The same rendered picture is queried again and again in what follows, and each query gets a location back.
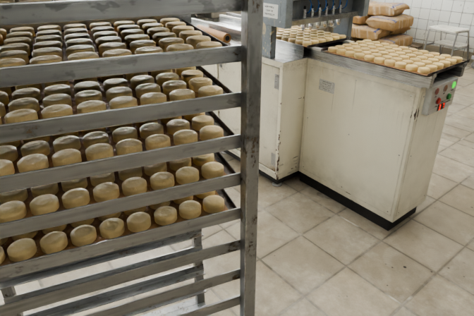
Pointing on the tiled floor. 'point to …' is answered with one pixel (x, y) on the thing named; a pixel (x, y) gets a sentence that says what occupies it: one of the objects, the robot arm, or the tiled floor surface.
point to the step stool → (449, 40)
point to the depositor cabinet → (271, 111)
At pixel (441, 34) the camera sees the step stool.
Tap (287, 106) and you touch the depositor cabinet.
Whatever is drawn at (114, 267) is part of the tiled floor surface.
